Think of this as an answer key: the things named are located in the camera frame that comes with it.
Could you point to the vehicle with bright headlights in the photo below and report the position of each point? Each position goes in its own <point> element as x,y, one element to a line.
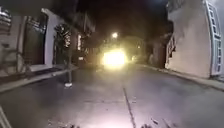
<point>114,58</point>

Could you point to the grey concrete road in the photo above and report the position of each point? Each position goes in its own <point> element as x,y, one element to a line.
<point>100,96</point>

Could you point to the robot's own part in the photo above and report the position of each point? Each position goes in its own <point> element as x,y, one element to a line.
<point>145,126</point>
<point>70,126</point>

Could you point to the raised grey pavement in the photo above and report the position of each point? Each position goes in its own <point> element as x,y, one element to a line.
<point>23,80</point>

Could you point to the street lamp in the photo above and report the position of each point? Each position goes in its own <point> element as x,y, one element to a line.
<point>115,35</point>

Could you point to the person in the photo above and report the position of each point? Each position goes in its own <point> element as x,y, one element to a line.
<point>66,50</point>

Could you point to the pale building with dark doors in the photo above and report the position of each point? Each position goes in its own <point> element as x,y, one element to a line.
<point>50,36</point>

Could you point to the pale building with white gate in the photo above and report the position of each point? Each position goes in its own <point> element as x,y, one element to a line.
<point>191,43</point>

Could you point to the grey pavement strip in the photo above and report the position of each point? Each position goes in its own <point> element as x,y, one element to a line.
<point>196,80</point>

